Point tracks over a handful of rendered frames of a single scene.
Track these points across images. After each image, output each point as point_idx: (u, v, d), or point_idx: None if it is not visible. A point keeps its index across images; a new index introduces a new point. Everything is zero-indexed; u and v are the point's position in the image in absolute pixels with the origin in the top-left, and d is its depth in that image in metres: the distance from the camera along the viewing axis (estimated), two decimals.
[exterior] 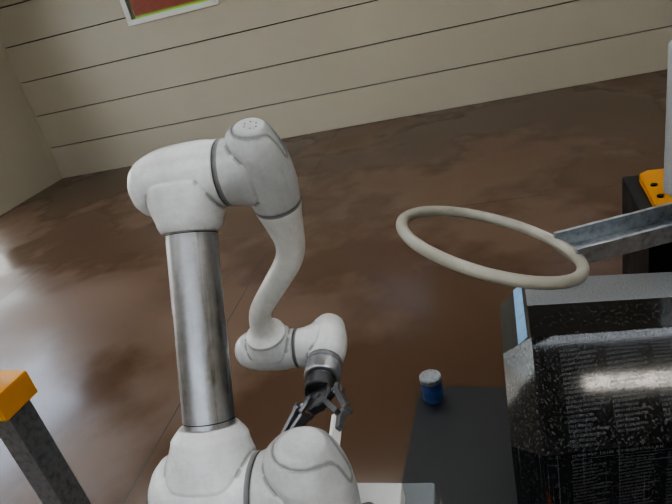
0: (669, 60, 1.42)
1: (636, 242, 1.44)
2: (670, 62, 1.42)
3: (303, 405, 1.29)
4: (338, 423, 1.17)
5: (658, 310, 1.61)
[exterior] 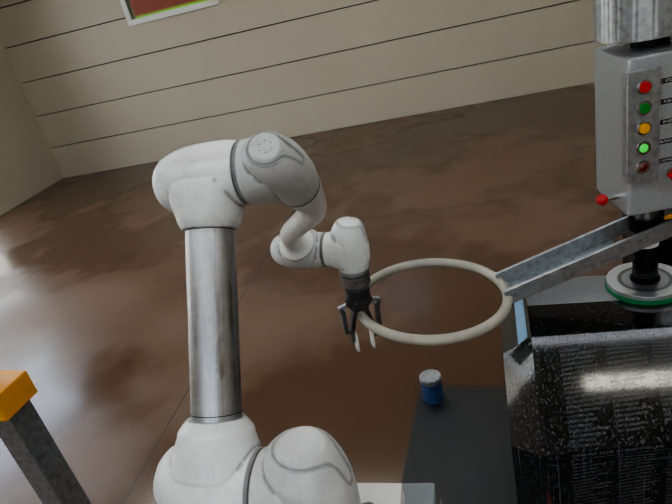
0: (594, 66, 1.54)
1: (557, 276, 1.65)
2: (595, 68, 1.54)
3: None
4: (351, 338, 1.76)
5: (658, 310, 1.61)
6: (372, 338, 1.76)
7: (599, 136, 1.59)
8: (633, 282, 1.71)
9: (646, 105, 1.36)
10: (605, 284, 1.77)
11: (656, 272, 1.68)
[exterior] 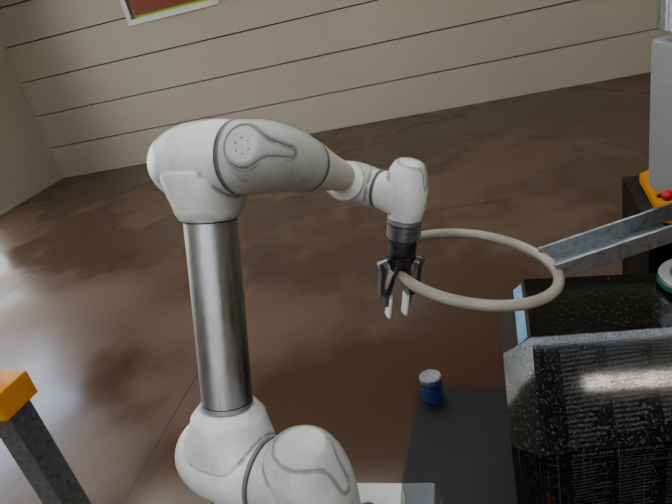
0: (652, 58, 1.48)
1: (612, 253, 1.54)
2: (653, 60, 1.48)
3: None
4: (383, 302, 1.55)
5: (658, 310, 1.61)
6: (406, 304, 1.55)
7: (656, 130, 1.54)
8: None
9: None
10: (663, 287, 1.67)
11: None
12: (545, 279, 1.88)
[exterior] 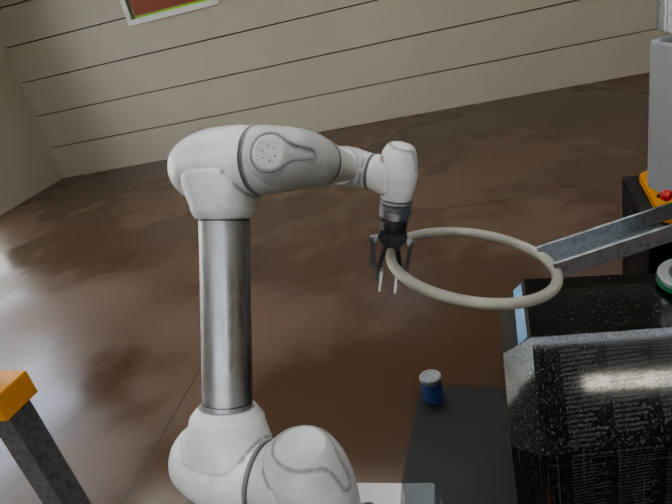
0: (651, 58, 1.48)
1: (611, 252, 1.54)
2: (651, 60, 1.48)
3: None
4: (377, 275, 1.67)
5: (658, 310, 1.61)
6: (394, 282, 1.65)
7: (655, 130, 1.54)
8: None
9: None
10: (655, 277, 1.72)
11: None
12: (545, 279, 1.88)
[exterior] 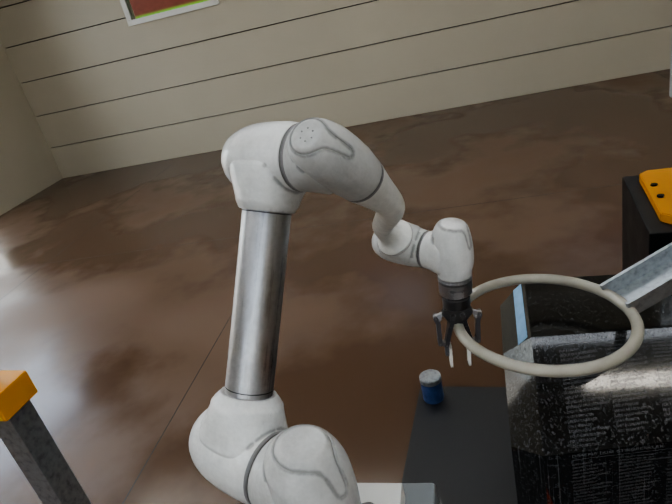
0: None
1: None
2: None
3: None
4: (445, 350, 1.61)
5: (658, 310, 1.61)
6: (468, 355, 1.58)
7: None
8: None
9: None
10: None
11: None
12: None
